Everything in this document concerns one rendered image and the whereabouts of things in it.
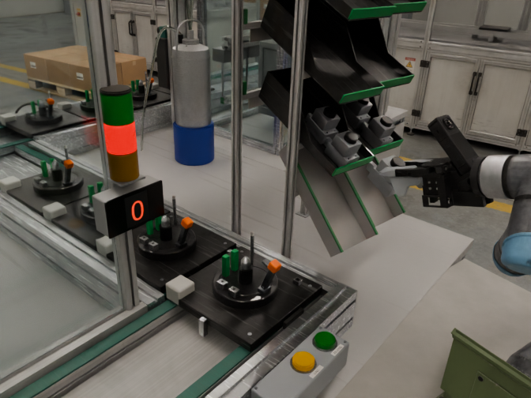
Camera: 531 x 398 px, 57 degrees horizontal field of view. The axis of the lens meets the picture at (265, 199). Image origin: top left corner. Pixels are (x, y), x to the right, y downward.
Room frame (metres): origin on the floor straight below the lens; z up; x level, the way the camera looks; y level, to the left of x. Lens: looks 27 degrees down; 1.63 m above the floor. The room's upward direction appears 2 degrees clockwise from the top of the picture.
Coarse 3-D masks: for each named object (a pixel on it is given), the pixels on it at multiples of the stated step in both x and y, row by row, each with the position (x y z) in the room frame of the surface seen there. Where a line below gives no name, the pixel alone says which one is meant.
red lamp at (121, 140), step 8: (104, 128) 0.77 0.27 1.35; (112, 128) 0.76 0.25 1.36; (120, 128) 0.76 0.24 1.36; (128, 128) 0.76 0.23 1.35; (112, 136) 0.76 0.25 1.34; (120, 136) 0.76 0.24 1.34; (128, 136) 0.76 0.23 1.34; (112, 144) 0.76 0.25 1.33; (120, 144) 0.76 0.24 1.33; (128, 144) 0.76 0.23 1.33; (136, 144) 0.78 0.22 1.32; (112, 152) 0.76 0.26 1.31; (120, 152) 0.76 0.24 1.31; (128, 152) 0.76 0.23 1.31
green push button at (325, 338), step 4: (320, 332) 0.72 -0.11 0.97; (324, 332) 0.72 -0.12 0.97; (328, 332) 0.72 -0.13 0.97; (316, 336) 0.71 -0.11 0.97; (320, 336) 0.71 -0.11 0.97; (324, 336) 0.71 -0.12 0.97; (328, 336) 0.71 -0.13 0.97; (332, 336) 0.71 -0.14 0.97; (316, 340) 0.70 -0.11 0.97; (320, 340) 0.70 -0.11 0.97; (324, 340) 0.70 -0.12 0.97; (328, 340) 0.70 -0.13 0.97; (332, 340) 0.70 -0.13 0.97; (316, 344) 0.70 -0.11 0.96; (320, 344) 0.69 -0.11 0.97; (324, 344) 0.69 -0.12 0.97; (328, 344) 0.69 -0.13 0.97; (332, 344) 0.70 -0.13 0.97; (324, 348) 0.69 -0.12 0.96; (328, 348) 0.69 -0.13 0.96
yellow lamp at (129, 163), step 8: (136, 152) 0.78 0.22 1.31; (112, 160) 0.76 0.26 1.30; (120, 160) 0.76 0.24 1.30; (128, 160) 0.76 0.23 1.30; (136, 160) 0.77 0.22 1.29; (112, 168) 0.76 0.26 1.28; (120, 168) 0.76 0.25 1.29; (128, 168) 0.76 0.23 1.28; (136, 168) 0.77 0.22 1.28; (112, 176) 0.76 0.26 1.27; (120, 176) 0.76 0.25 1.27; (128, 176) 0.76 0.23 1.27; (136, 176) 0.77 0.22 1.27
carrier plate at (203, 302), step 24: (216, 264) 0.94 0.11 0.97; (288, 288) 0.86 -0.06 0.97; (312, 288) 0.86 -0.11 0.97; (192, 312) 0.79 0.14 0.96; (216, 312) 0.77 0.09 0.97; (240, 312) 0.78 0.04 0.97; (264, 312) 0.78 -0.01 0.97; (288, 312) 0.78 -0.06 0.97; (240, 336) 0.71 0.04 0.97; (264, 336) 0.72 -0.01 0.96
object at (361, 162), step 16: (272, 80) 1.13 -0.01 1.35; (288, 80) 1.20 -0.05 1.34; (304, 80) 1.23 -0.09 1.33; (272, 96) 1.12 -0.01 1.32; (288, 96) 1.08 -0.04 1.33; (304, 96) 1.22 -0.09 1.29; (320, 96) 1.18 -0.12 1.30; (288, 112) 1.08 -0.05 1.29; (304, 112) 1.16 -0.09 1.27; (304, 128) 1.04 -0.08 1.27; (336, 128) 1.14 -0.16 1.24; (304, 144) 1.04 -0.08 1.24; (320, 144) 1.06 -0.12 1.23; (320, 160) 1.00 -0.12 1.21; (368, 160) 1.04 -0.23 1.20
